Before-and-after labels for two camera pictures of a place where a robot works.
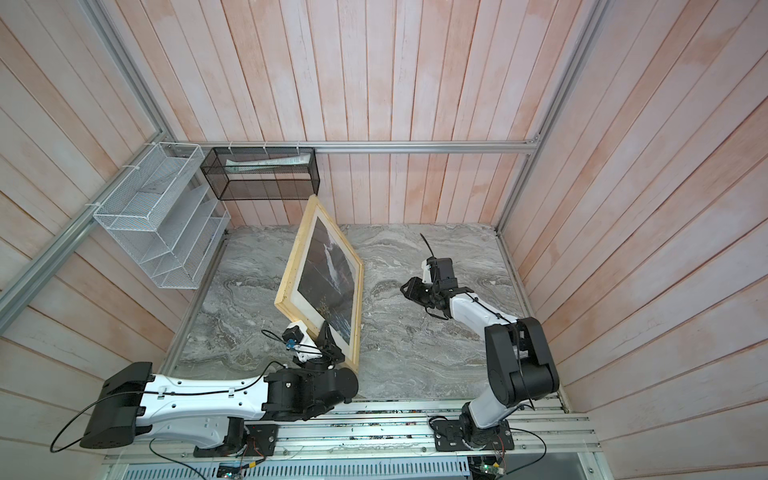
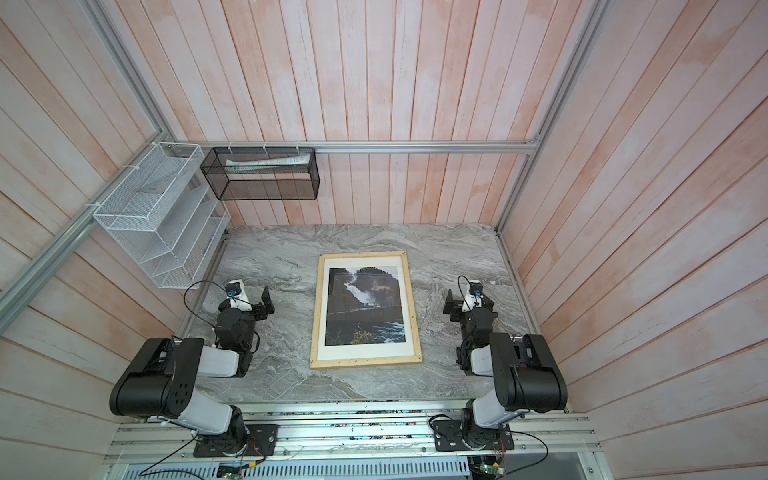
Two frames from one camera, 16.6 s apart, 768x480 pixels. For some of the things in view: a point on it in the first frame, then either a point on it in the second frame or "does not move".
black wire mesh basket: [263, 173] does not move
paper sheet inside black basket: [257, 163] does not move
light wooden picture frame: [323, 283] -> [335, 363]
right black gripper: [413, 290] -> [456, 305]
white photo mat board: [326, 287] -> [355, 351]
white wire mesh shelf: [165, 215] does not move
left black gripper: [328, 346] -> [258, 308]
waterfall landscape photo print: [327, 280] -> [364, 306]
